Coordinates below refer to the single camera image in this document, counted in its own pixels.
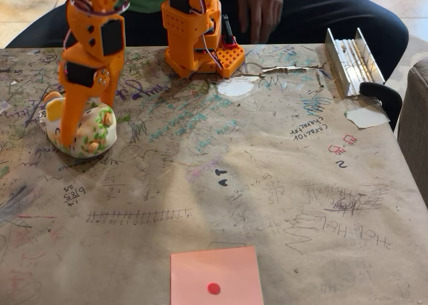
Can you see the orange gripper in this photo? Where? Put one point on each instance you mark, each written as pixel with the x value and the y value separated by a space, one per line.
pixel 87 71

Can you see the white plush toy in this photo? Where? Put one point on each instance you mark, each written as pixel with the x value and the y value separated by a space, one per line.
pixel 97 131

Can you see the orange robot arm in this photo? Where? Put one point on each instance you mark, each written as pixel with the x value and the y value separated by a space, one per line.
pixel 187 27

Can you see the small red round object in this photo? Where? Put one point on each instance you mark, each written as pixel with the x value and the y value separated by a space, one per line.
pixel 213 288

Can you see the seated person left hand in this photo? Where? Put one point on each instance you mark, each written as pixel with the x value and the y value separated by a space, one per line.
pixel 261 10

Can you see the small black red clamp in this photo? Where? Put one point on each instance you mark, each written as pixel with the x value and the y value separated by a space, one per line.
pixel 228 30

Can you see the scribbled brown paper cover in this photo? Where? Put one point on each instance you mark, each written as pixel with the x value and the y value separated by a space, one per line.
pixel 267 171

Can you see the pink sticky note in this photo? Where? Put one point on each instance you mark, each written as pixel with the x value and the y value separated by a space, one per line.
pixel 217 268

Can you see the dark blue trousers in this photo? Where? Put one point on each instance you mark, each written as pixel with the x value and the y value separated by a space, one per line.
pixel 334 17

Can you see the white paper scrap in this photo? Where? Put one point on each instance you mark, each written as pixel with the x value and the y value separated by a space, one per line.
pixel 366 117

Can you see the black chair back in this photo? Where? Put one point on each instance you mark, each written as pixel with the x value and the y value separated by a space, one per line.
pixel 391 97

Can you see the grey upholstered armchair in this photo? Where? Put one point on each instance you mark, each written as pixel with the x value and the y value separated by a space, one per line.
pixel 414 134

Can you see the aluminium rail profile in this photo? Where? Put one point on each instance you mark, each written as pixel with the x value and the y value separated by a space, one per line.
pixel 354 61

